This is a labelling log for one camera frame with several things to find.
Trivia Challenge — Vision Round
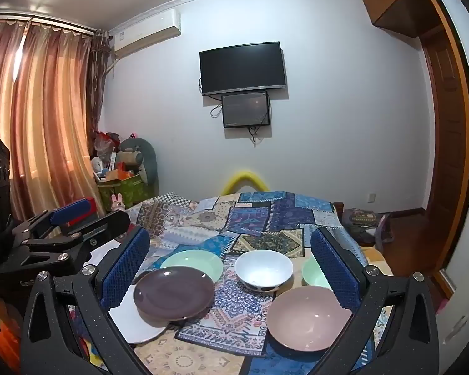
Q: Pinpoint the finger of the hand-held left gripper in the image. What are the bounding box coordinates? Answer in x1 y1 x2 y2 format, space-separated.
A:
0 210 131 276
11 197 97 248

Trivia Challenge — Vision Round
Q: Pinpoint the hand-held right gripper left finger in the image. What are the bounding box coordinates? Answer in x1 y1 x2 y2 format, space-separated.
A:
20 227 153 375

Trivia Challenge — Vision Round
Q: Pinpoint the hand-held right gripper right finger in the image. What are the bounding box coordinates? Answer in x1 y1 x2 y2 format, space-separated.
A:
310 227 442 375

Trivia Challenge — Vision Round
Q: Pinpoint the green bowl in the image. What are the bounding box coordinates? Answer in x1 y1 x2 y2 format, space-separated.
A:
301 256 333 290

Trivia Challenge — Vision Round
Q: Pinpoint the purple plate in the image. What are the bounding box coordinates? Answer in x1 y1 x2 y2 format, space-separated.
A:
134 266 216 322

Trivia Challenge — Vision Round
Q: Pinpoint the pink bowl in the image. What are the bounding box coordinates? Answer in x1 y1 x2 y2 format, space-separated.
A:
266 285 353 352

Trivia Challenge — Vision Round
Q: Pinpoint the white plate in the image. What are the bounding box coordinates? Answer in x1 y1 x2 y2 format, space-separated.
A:
108 283 170 345

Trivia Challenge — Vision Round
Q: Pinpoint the green plate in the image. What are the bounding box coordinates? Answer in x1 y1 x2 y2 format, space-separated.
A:
155 249 224 284

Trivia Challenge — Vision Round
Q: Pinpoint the white bowl with dark dots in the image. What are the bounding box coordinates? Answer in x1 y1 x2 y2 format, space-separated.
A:
234 249 294 293

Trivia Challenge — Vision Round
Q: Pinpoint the white cloth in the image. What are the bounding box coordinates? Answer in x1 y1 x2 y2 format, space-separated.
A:
84 240 122 268

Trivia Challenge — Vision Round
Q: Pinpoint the pink bunny toy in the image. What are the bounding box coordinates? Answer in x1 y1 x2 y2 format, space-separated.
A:
110 192 128 213

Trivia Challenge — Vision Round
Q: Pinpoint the green storage box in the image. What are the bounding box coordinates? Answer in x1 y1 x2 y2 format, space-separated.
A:
97 174 143 213

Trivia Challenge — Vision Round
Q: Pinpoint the patterned bag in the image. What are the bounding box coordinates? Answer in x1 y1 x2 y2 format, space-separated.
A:
342 207 391 245

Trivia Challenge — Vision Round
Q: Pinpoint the red plastic bag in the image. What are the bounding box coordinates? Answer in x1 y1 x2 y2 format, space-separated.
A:
94 130 122 161

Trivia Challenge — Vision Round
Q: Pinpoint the orange curtain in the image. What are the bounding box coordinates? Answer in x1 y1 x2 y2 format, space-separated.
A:
0 17 102 223

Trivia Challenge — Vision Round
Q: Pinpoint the patchwork printed blanket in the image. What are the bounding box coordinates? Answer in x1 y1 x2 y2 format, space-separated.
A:
68 191 395 375

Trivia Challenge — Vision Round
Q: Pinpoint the dark patterned curtain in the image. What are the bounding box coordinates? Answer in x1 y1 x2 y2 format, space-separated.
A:
87 29 111 153

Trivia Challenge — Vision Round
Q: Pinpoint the yellow foam tube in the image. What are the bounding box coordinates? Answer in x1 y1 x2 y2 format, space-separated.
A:
220 169 270 196

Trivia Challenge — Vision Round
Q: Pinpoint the orange yellow printed bag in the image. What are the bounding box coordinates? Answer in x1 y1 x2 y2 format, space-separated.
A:
0 299 26 373

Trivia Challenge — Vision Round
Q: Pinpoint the brown wooden door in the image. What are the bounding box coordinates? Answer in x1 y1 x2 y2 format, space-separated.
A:
418 0 469 282

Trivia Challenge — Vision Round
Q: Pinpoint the white air conditioner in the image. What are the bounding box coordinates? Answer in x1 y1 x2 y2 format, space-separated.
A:
111 8 181 57

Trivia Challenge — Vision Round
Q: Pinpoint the small black wall monitor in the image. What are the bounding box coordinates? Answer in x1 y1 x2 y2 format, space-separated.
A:
221 91 271 129

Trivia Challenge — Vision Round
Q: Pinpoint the black wall television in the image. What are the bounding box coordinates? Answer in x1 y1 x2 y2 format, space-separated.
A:
199 41 289 96

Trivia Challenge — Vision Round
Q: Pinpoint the brown wooden wall cabinet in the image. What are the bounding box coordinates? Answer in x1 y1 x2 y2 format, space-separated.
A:
360 0 446 39

